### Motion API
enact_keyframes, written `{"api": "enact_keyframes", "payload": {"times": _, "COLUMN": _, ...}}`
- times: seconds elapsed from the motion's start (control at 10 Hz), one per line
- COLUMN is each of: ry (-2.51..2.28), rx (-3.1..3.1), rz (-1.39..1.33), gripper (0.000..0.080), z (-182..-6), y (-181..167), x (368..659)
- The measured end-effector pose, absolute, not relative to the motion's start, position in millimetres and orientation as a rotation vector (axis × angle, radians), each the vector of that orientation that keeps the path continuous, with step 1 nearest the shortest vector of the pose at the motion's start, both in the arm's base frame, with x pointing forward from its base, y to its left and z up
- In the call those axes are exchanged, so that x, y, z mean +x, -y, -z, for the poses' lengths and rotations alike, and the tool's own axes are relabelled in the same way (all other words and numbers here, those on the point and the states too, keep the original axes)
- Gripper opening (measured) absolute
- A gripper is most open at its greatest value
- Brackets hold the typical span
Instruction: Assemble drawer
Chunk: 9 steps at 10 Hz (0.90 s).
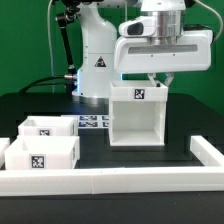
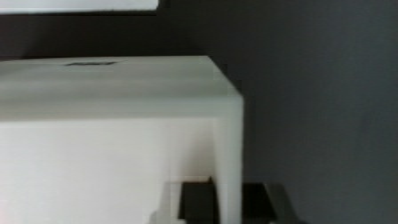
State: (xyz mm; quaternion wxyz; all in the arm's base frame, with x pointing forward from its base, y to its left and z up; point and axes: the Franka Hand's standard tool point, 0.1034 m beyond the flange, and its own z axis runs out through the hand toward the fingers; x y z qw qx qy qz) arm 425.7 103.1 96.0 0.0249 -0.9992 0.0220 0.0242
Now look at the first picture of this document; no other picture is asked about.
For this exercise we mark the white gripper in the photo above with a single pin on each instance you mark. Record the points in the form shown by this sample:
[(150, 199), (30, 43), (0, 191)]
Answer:
[(191, 52)]

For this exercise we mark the white drawer cabinet frame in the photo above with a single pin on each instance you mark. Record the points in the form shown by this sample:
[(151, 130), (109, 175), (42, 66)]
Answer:
[(137, 112)]

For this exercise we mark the white front drawer box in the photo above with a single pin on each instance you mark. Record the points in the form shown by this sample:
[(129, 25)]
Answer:
[(42, 152)]

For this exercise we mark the white drawer box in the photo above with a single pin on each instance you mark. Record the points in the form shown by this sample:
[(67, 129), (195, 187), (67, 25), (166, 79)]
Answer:
[(49, 126), (42, 152)]

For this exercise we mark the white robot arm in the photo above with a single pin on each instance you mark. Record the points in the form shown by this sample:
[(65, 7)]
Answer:
[(156, 42)]

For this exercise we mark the white rear drawer box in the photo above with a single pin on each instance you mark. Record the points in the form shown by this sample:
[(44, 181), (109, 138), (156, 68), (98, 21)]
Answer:
[(49, 126)]

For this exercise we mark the white fiducial marker sheet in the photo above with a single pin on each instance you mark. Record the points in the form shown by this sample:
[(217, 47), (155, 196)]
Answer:
[(92, 121)]

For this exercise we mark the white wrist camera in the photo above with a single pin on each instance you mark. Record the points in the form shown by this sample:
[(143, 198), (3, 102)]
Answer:
[(142, 26)]

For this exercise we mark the white right fence rail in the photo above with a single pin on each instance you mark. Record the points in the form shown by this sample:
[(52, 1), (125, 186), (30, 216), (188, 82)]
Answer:
[(205, 152)]

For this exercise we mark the white fence rail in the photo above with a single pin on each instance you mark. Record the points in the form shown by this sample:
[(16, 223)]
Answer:
[(115, 180), (4, 144), (205, 152)]

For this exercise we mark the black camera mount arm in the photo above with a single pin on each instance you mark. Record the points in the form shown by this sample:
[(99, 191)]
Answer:
[(63, 19)]

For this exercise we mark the white front fence rail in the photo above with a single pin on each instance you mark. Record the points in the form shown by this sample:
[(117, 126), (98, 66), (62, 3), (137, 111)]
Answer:
[(115, 180)]

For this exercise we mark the white left fence rail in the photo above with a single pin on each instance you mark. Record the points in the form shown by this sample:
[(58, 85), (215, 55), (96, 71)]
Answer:
[(4, 144)]

